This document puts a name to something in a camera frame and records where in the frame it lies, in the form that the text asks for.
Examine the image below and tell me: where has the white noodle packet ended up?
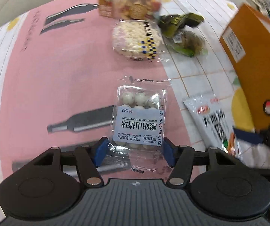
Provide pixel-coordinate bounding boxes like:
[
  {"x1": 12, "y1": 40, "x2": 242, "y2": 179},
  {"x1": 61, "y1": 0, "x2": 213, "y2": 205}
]
[{"x1": 183, "y1": 92, "x2": 243, "y2": 162}]

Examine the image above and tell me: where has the yogurt ball snack tray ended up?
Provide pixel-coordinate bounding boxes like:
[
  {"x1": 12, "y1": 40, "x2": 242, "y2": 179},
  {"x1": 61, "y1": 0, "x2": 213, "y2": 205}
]
[{"x1": 108, "y1": 76, "x2": 171, "y2": 173}]

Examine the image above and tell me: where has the brown nut snack pack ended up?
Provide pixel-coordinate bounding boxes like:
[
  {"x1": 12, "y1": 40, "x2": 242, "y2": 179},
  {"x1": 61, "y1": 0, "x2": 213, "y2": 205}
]
[{"x1": 168, "y1": 31, "x2": 207, "y2": 58}]

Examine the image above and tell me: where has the white puffed rice cake pack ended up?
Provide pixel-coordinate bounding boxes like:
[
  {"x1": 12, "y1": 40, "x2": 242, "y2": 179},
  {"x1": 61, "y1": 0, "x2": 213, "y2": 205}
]
[{"x1": 112, "y1": 20, "x2": 165, "y2": 61}]

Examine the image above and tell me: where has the dark green snack pack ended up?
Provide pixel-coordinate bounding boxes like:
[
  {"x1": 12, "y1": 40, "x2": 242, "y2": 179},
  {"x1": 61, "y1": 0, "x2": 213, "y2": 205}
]
[{"x1": 157, "y1": 13, "x2": 204, "y2": 38}]

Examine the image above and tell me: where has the clear assorted snack bag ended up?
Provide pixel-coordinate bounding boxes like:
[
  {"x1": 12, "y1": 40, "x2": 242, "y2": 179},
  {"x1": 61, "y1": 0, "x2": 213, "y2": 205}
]
[{"x1": 98, "y1": 0, "x2": 162, "y2": 21}]

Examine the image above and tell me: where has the pink and white tablecloth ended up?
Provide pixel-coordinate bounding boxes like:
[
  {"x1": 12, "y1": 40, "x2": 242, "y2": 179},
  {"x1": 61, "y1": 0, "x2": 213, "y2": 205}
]
[{"x1": 0, "y1": 0, "x2": 243, "y2": 221}]

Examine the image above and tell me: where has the orange cardboard box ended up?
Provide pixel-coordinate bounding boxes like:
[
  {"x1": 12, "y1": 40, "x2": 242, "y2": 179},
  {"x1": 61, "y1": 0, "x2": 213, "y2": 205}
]
[{"x1": 220, "y1": 4, "x2": 270, "y2": 130}]

